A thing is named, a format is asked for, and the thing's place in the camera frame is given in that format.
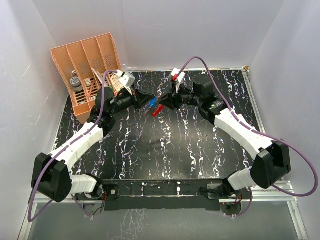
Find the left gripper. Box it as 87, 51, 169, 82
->
109, 85, 155, 117

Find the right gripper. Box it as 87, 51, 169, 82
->
159, 81, 203, 111

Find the key with blue tag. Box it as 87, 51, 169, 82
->
149, 97, 157, 108

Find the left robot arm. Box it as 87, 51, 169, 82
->
31, 86, 155, 203

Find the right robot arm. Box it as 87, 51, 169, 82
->
159, 82, 291, 199

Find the white labelled packet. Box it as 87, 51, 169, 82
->
109, 73, 124, 92

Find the white paper card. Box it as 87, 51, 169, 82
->
91, 67, 105, 85

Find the orange pencil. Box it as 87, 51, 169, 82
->
88, 80, 95, 99

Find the pink desk organizer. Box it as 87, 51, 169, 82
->
50, 32, 122, 124

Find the grey round jar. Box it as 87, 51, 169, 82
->
69, 76, 83, 92

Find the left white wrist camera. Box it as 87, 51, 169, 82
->
116, 70, 136, 94

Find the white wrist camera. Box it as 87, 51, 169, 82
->
169, 68, 185, 93
116, 70, 136, 94

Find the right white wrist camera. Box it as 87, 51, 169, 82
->
169, 68, 185, 93

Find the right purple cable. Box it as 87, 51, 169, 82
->
178, 56, 319, 217

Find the purple cable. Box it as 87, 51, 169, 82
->
178, 56, 319, 217
27, 69, 121, 223

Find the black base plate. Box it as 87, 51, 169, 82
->
74, 179, 253, 211

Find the aluminium frame rail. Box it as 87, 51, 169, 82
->
19, 188, 308, 240

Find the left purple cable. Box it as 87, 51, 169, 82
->
27, 69, 121, 223

